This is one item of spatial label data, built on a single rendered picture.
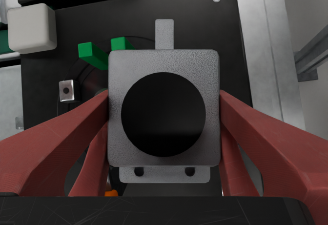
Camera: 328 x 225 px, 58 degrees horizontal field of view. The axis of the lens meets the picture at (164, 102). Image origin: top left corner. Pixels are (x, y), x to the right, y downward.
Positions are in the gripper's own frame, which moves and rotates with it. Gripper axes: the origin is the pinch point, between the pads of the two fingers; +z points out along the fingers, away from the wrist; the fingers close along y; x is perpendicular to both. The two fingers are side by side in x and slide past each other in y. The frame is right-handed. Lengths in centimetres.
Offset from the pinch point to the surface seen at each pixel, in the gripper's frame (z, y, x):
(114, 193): 2.9, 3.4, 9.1
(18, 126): 14.9, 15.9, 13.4
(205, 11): 19.8, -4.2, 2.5
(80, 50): 12.2, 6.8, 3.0
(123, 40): 12.2, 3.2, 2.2
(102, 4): 22.2, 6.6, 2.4
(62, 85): 13.7, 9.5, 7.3
